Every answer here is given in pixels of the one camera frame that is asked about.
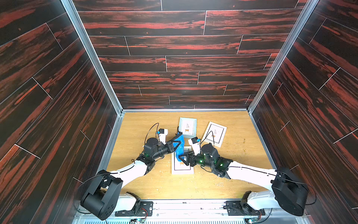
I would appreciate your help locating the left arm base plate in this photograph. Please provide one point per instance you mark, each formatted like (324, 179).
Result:
(141, 209)

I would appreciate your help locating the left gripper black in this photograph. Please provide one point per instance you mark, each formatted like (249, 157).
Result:
(168, 147)

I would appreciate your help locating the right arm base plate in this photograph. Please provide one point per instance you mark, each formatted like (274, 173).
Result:
(237, 208)

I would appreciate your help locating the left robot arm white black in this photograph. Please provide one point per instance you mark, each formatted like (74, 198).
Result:
(102, 193)

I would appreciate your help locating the white picture frame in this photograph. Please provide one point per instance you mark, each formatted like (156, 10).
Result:
(179, 168)

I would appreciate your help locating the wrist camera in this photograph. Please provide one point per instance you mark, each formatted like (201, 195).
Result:
(162, 134)
(195, 144)

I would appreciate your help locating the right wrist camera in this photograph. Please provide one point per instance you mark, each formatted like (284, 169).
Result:
(195, 144)

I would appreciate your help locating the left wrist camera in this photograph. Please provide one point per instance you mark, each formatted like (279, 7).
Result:
(162, 134)

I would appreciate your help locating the aluminium front rail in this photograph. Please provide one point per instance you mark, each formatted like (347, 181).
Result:
(203, 211)

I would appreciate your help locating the white picture frame deer print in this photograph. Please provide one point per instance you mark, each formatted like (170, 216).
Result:
(214, 134)

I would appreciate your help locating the blue microfiber cloth black trim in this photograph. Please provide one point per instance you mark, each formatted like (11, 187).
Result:
(180, 143)

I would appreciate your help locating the grey-green picture frame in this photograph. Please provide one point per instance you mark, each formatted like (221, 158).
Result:
(188, 127)

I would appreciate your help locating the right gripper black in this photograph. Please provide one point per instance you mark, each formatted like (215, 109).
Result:
(190, 159)

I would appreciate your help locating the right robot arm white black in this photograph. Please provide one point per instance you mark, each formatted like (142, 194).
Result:
(284, 190)

